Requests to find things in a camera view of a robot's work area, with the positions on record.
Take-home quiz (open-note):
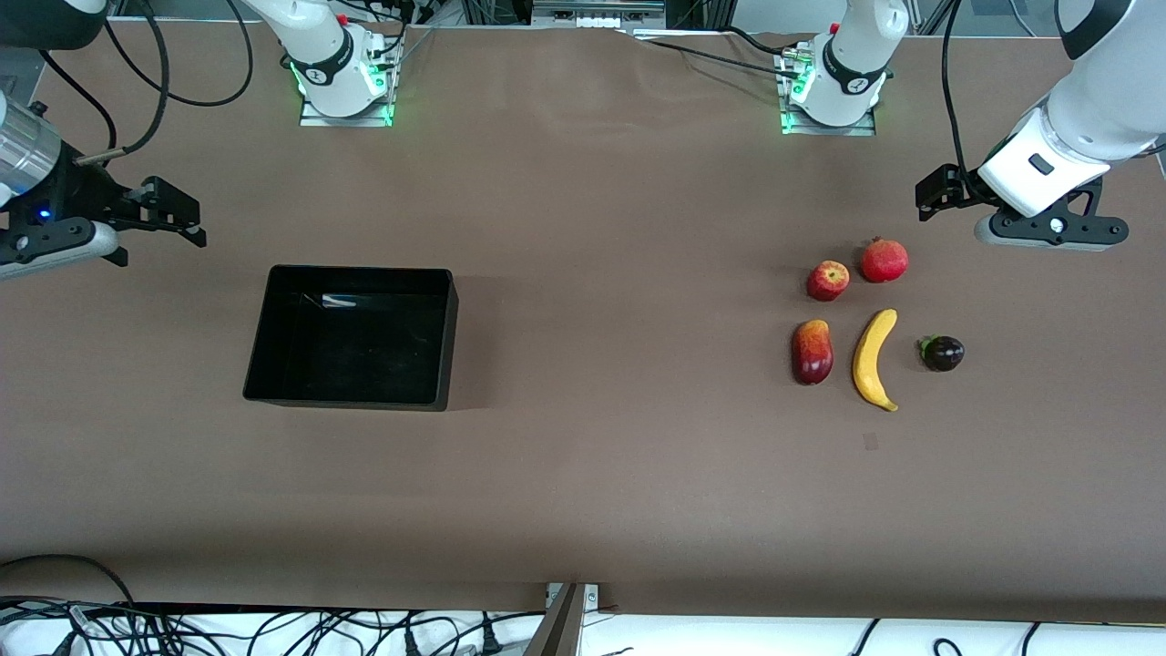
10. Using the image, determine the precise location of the silver power strip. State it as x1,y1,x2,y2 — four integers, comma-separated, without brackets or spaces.
533,0,666,26

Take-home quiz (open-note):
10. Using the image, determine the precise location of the black rectangular plastic box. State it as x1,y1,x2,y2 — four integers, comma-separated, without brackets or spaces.
242,264,459,413

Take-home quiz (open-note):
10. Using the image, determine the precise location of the brown table cover sheet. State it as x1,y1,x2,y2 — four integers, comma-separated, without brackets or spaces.
0,20,1166,613

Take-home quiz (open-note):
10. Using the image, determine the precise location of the yellow banana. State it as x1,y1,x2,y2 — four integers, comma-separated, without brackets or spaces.
852,308,900,413

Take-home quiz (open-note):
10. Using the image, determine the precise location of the red pomegranate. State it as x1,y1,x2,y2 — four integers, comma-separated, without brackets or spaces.
861,236,910,284

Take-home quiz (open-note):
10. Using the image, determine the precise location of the red apple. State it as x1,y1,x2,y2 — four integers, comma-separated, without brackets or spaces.
806,260,851,302

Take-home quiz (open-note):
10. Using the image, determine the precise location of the dark purple eggplant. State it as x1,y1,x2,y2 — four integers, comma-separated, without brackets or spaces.
917,334,967,374

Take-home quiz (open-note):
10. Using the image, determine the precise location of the red yellow mango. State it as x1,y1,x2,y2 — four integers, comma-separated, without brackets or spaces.
791,319,835,386

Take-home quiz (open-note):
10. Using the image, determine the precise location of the dark grey camera pole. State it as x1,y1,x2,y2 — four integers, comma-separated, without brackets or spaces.
524,583,584,656

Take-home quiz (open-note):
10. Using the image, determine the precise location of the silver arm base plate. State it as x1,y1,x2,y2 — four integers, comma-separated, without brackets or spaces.
299,36,395,128
779,46,878,138

